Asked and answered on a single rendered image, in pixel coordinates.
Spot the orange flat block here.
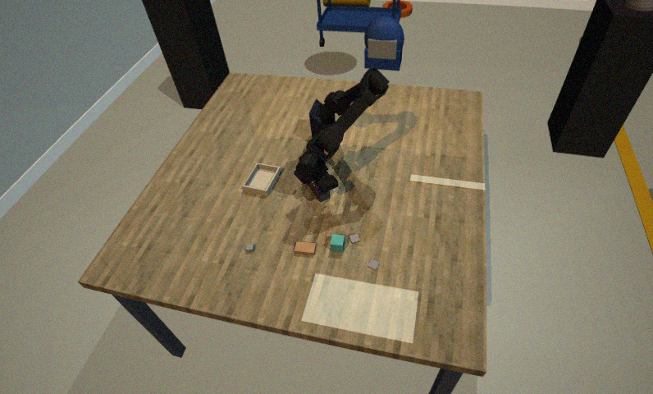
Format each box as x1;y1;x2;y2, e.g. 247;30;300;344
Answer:
295;241;316;255

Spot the green cube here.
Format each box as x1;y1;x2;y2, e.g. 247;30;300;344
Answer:
330;234;345;253

